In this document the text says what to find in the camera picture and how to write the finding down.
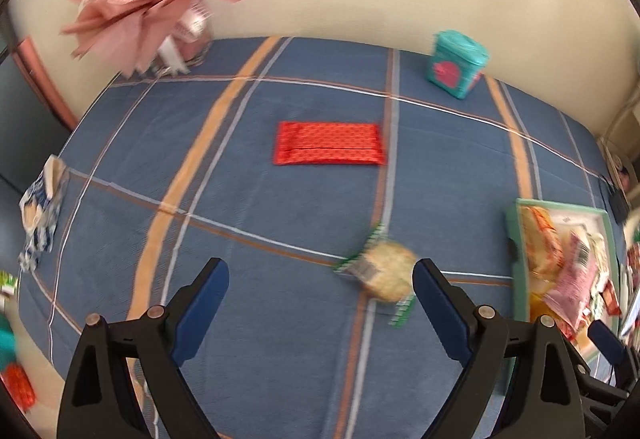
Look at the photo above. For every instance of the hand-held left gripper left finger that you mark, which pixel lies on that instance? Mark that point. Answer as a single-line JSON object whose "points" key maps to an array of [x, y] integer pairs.
{"points": [[200, 309]]}

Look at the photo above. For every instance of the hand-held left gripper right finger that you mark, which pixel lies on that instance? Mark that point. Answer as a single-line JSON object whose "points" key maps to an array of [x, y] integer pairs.
{"points": [[442, 309]]}

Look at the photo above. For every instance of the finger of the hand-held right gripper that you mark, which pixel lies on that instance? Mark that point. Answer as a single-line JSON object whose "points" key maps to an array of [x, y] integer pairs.
{"points": [[587, 369], [605, 336]]}

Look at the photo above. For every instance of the bright red snack packet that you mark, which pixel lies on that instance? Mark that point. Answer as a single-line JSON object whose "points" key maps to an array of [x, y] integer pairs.
{"points": [[610, 298]]}

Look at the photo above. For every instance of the pink snack packet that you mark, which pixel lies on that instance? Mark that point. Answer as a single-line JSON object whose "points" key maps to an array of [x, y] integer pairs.
{"points": [[570, 289]]}

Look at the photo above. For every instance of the clear packet pale cake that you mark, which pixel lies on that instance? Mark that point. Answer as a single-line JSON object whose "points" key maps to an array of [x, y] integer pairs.
{"points": [[387, 274]]}

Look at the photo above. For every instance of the yellow snack packet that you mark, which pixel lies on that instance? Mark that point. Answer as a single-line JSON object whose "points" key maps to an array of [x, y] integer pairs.
{"points": [[542, 304]]}

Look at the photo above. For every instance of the white tray teal rim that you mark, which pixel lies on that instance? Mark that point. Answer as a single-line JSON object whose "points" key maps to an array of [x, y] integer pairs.
{"points": [[517, 269]]}

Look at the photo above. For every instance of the orange snack packet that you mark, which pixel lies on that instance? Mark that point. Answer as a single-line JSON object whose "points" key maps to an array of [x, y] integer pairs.
{"points": [[545, 239]]}

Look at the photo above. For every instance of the colourful printed carton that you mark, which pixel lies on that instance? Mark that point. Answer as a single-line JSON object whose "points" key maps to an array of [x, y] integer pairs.
{"points": [[632, 269]]}

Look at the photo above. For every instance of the blue plaid bedsheet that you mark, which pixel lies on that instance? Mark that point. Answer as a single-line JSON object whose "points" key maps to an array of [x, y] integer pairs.
{"points": [[280, 219]]}

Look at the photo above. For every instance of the black power adapter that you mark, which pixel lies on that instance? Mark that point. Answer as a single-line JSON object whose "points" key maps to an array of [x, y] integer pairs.
{"points": [[617, 205]]}

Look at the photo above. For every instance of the crumpled blue white wrapper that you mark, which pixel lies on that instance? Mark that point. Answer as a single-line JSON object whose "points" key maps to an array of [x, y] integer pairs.
{"points": [[40, 214]]}

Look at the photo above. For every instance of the small green white packet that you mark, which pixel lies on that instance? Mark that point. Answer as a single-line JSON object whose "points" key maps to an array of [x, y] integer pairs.
{"points": [[6, 281]]}

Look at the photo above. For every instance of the teal plastic item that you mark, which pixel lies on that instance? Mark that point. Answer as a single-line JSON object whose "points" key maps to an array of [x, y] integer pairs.
{"points": [[6, 341]]}

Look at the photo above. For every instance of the small red packet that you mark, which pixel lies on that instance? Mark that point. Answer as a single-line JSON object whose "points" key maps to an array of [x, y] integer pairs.
{"points": [[17, 386]]}

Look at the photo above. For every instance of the red patterned flat packet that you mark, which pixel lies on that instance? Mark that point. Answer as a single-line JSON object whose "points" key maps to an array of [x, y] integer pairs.
{"points": [[325, 144]]}

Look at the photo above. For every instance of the teal toy box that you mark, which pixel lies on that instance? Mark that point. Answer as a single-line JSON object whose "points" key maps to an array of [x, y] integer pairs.
{"points": [[452, 64]]}

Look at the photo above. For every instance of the dark panel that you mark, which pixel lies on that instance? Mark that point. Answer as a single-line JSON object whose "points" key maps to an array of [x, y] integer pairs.
{"points": [[25, 129]]}

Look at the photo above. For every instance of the glass vase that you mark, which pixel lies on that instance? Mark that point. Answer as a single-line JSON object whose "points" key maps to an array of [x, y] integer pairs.
{"points": [[190, 44]]}

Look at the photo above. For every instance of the white chair frame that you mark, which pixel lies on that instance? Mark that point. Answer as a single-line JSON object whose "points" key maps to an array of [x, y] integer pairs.
{"points": [[634, 224]]}

